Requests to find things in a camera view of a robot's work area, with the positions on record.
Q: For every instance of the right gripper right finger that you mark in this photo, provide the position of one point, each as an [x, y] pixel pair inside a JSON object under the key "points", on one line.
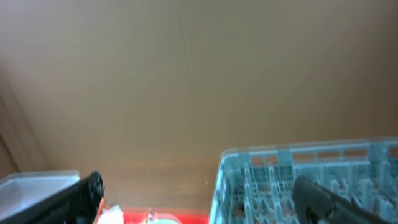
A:
{"points": [[314, 204]]}

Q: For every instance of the grey dishwasher rack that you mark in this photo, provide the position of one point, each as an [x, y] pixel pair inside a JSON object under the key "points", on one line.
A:
{"points": [[348, 181]]}

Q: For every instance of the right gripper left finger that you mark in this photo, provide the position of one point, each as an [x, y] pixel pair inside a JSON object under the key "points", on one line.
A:
{"points": [[76, 204]]}

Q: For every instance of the clear plastic bin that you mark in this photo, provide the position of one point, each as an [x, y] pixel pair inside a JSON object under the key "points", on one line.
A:
{"points": [[20, 191]]}

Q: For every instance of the red serving tray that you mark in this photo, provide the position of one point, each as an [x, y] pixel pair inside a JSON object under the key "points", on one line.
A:
{"points": [[186, 216]]}

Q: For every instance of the crumpled white tissue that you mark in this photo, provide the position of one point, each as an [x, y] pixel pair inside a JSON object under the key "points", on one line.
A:
{"points": [[113, 215]]}

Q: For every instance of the orange carrot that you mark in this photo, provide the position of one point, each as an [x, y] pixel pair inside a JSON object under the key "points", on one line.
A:
{"points": [[100, 210]]}

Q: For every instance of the mint green bowl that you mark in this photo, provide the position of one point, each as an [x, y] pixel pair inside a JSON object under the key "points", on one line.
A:
{"points": [[163, 218]]}

